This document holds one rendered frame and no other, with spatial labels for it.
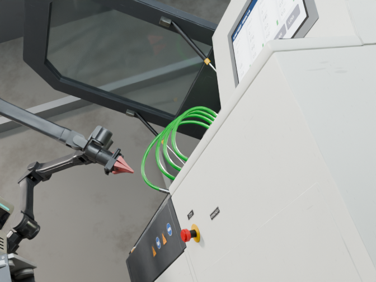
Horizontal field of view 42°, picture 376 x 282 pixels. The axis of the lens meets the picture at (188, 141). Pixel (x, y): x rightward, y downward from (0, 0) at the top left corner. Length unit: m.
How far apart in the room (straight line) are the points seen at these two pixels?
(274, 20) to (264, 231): 0.63
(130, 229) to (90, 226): 0.29
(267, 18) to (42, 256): 2.67
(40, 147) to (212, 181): 2.84
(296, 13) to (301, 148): 0.51
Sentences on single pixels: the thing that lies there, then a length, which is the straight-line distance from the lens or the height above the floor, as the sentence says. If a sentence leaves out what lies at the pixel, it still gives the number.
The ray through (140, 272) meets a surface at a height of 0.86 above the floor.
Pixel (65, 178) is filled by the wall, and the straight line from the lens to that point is 3.78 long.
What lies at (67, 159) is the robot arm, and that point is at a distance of 2.36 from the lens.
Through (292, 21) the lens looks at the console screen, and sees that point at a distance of 1.31.
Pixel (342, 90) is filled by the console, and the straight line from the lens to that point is 0.95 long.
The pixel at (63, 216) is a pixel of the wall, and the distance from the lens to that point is 3.69.
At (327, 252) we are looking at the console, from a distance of 0.88.
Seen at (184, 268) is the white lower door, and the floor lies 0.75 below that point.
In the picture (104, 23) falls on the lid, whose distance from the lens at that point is 2.04.
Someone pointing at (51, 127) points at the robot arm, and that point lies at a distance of 1.93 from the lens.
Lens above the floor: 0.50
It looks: 23 degrees up
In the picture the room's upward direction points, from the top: 19 degrees counter-clockwise
